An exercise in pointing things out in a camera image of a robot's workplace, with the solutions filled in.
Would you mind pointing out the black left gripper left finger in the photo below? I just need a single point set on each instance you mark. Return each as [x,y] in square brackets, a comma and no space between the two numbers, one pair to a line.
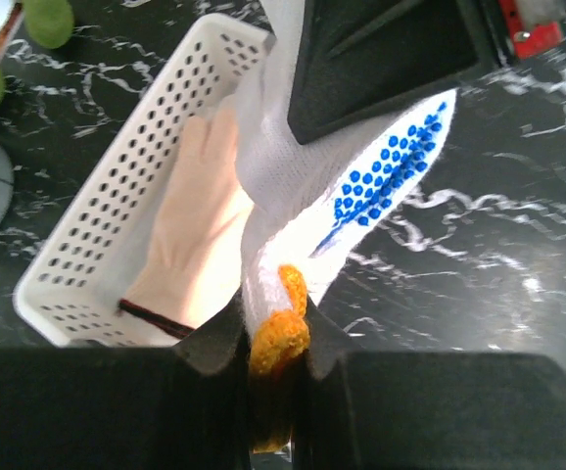
[181,407]

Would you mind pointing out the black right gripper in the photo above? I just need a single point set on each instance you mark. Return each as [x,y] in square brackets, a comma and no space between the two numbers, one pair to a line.
[363,59]

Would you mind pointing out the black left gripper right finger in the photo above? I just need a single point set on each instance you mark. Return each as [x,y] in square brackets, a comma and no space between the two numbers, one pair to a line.
[365,409]

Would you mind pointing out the cream knit glove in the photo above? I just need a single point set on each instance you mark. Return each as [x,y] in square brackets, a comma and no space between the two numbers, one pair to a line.
[193,263]

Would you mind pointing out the white plastic storage basket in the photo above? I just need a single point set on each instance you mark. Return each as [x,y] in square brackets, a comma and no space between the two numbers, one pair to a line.
[69,294]

